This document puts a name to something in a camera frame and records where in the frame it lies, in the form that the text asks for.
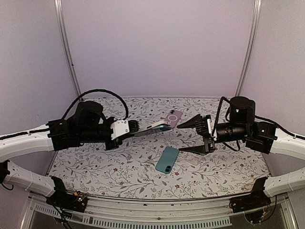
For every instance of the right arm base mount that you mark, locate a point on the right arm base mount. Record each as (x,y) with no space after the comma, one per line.
(255,199)

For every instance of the front aluminium rail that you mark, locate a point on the front aluminium rail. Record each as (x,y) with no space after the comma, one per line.
(121,213)

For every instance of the clear phone case with ring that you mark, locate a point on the clear phone case with ring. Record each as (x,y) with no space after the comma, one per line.
(194,159)

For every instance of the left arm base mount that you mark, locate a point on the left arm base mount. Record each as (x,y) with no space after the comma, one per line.
(61,198)

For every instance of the blue phone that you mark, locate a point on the blue phone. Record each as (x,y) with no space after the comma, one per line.
(167,160)

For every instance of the aluminium frame post back left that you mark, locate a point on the aluminium frame post back left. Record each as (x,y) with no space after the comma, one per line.
(65,42)

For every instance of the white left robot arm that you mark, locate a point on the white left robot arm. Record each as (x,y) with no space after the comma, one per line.
(18,146)

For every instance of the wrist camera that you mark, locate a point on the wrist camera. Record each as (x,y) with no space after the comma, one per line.
(204,127)
(122,127)

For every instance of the purple phone with ring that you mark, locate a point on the purple phone with ring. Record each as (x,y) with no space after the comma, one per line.
(173,118)

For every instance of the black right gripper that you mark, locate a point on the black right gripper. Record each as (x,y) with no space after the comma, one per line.
(208,141)

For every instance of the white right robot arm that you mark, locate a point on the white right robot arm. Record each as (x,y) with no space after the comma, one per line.
(268,137)

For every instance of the floral patterned table mat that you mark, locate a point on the floral patterned table mat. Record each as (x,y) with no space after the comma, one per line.
(129,171)

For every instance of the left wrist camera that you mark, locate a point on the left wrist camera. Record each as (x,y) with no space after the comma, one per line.
(122,127)

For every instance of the aluminium frame post back right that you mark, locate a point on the aluminium frame post back right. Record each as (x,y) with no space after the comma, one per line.
(250,45)

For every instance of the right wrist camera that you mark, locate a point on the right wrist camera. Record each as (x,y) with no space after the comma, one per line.
(204,127)

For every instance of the aluminium frame post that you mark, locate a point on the aluminium frame post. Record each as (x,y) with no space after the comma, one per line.
(250,45)
(65,42)

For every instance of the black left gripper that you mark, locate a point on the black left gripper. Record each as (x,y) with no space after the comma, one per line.
(111,146)

